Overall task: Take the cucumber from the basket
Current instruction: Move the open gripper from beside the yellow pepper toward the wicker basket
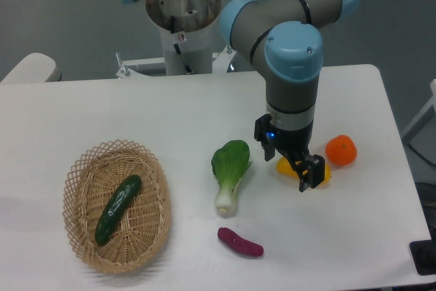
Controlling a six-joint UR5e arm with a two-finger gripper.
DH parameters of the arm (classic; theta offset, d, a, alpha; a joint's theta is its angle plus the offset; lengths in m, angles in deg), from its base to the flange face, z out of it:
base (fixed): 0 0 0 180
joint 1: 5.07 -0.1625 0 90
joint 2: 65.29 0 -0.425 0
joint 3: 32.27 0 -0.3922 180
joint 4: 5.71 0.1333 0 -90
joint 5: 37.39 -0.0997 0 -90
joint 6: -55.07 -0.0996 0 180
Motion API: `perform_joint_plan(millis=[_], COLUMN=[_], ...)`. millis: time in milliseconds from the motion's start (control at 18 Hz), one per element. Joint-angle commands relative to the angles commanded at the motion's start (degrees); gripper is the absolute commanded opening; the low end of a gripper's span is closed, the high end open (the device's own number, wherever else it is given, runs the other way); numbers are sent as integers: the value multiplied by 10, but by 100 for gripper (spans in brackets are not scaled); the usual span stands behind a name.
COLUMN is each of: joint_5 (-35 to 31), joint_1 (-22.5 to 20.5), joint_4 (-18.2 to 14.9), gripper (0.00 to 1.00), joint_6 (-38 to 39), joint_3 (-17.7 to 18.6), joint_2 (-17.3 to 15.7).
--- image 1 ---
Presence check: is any purple sweet potato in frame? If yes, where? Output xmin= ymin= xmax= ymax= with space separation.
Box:
xmin=217 ymin=227 xmax=264 ymax=258

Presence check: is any woven wicker basket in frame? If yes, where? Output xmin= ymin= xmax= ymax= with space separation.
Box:
xmin=63 ymin=140 xmax=171 ymax=273

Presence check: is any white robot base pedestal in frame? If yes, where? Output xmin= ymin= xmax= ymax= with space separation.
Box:
xmin=146 ymin=0 xmax=221 ymax=76

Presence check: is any orange tangerine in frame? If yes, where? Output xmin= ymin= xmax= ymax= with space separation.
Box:
xmin=325 ymin=135 xmax=358 ymax=166

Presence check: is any green cucumber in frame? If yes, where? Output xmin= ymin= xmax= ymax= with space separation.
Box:
xmin=95 ymin=174 xmax=142 ymax=246

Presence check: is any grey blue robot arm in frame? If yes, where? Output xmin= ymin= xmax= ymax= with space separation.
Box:
xmin=122 ymin=0 xmax=360 ymax=191

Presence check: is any green bok choy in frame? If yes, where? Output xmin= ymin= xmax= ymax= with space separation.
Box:
xmin=211 ymin=140 xmax=251 ymax=217

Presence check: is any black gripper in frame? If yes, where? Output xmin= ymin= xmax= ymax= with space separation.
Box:
xmin=254 ymin=113 xmax=325 ymax=192

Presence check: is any black device at table edge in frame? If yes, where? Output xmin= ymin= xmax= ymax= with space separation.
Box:
xmin=409 ymin=240 xmax=435 ymax=275

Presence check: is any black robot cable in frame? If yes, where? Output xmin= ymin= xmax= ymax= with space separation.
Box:
xmin=169 ymin=14 xmax=195 ymax=76

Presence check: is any yellow bell pepper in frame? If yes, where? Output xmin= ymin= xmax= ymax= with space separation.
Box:
xmin=276 ymin=157 xmax=331 ymax=188

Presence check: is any white metal base frame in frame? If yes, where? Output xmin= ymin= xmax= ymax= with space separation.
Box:
xmin=115 ymin=46 xmax=254 ymax=79

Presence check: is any white chair armrest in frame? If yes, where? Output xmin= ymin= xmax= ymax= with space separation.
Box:
xmin=1 ymin=52 xmax=63 ymax=85

